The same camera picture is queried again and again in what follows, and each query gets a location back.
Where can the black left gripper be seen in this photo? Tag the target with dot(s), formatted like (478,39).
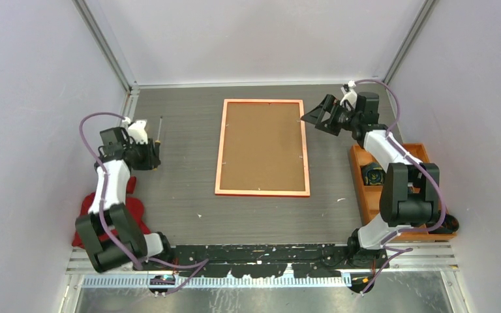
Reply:
(149,163)

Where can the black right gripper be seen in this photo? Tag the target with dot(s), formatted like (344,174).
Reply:
(331,104)

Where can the black yellow screwdriver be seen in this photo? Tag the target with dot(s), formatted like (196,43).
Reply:
(157,139)

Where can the red picture frame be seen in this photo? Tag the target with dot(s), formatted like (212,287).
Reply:
(262,149)

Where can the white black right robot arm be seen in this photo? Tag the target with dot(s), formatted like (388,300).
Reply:
(410,196)

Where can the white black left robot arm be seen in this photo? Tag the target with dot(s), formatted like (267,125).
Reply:
(109,232)

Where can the orange compartment tray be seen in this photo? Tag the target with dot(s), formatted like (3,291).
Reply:
(368,198)

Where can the blue yellow rolled tie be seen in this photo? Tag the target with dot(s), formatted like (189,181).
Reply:
(372,174)

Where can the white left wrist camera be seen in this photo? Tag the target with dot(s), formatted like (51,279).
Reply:
(136,129)

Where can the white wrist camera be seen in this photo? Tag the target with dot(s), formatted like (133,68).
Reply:
(349,95)
(136,129)

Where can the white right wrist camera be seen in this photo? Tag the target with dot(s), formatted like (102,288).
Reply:
(349,95)

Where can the white slotted cable duct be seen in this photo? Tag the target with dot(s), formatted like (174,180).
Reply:
(172,281)

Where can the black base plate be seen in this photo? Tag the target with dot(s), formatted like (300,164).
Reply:
(323,260)

